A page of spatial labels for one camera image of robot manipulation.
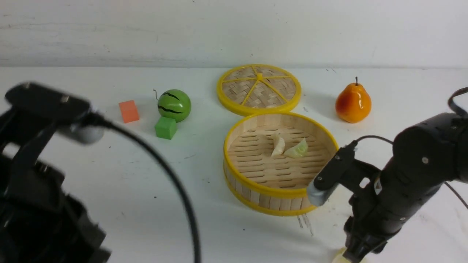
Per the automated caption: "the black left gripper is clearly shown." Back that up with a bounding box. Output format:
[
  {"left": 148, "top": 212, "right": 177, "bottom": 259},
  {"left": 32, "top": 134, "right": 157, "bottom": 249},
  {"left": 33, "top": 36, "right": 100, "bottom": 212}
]
[{"left": 1, "top": 157, "right": 111, "bottom": 263}]

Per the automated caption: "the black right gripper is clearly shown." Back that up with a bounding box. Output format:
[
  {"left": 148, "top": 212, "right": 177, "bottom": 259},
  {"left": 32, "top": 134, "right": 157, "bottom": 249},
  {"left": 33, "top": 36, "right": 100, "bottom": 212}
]
[{"left": 344, "top": 160, "right": 450, "bottom": 263}]

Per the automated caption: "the green dumpling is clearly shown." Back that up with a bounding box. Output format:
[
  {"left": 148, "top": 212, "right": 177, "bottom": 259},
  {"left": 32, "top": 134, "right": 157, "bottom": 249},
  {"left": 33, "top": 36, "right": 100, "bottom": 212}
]
[
  {"left": 331, "top": 247, "right": 351, "bottom": 263},
  {"left": 283, "top": 138, "right": 309, "bottom": 159}
]

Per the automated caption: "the white dumpling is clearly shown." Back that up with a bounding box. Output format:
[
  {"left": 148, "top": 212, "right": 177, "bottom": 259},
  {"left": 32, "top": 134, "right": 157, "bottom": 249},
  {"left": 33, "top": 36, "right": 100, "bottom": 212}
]
[{"left": 271, "top": 133, "right": 286, "bottom": 157}]

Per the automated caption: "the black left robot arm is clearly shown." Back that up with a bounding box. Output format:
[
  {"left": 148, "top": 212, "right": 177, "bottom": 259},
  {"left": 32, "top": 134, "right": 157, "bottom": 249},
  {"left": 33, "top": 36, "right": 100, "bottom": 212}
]
[{"left": 1, "top": 109, "right": 111, "bottom": 263}]

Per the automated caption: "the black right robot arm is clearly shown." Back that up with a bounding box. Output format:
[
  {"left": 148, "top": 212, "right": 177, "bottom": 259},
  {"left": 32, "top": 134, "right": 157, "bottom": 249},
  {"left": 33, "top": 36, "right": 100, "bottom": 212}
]
[{"left": 343, "top": 88, "right": 467, "bottom": 263}]

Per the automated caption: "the bamboo steamer tray yellow rim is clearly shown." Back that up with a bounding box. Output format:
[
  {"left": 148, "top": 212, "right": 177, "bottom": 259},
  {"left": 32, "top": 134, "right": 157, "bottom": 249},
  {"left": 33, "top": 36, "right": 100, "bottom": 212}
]
[{"left": 223, "top": 112, "right": 338, "bottom": 216}]

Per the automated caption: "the woven bamboo steamer lid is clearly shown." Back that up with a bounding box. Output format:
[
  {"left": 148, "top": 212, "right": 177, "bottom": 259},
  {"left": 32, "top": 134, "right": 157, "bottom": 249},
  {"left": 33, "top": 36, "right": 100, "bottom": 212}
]
[{"left": 216, "top": 64, "right": 302, "bottom": 116}]

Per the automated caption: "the orange toy pear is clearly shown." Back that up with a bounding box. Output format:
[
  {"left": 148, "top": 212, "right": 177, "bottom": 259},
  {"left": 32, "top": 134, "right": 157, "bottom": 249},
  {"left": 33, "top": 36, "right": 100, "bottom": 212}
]
[{"left": 335, "top": 77, "right": 372, "bottom": 123}]

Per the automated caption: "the orange cube block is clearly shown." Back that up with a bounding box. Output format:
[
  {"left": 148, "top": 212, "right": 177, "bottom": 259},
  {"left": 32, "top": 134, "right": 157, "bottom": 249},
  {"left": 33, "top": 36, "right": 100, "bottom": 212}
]
[{"left": 118, "top": 100, "right": 140, "bottom": 123}]

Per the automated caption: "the green cube block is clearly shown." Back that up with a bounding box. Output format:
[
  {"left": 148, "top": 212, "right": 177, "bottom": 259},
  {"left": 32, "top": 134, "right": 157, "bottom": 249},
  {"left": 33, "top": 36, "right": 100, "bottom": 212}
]
[{"left": 154, "top": 117, "right": 177, "bottom": 140}]

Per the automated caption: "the green toy watermelon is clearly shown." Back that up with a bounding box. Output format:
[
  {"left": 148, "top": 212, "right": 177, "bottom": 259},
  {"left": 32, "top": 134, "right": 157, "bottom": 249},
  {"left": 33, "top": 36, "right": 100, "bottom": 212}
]
[{"left": 154, "top": 89, "right": 192, "bottom": 122}]

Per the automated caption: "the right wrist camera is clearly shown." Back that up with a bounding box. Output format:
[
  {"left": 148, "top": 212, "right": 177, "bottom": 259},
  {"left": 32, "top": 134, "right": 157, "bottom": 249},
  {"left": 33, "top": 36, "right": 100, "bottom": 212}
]
[{"left": 306, "top": 140, "right": 359, "bottom": 207}]

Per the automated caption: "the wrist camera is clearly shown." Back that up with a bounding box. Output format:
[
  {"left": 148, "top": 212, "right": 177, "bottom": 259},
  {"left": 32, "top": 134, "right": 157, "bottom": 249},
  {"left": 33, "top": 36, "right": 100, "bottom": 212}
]
[
  {"left": 306, "top": 140, "right": 359, "bottom": 207},
  {"left": 5, "top": 82, "right": 104, "bottom": 145}
]

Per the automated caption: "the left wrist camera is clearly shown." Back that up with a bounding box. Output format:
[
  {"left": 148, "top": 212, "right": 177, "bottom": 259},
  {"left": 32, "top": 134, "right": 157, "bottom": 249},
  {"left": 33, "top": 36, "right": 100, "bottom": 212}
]
[{"left": 5, "top": 82, "right": 104, "bottom": 145}]

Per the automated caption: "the black left camera cable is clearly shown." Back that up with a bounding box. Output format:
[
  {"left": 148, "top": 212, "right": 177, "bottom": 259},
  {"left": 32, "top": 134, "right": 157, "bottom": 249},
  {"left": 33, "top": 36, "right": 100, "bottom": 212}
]
[{"left": 88, "top": 113, "right": 202, "bottom": 263}]

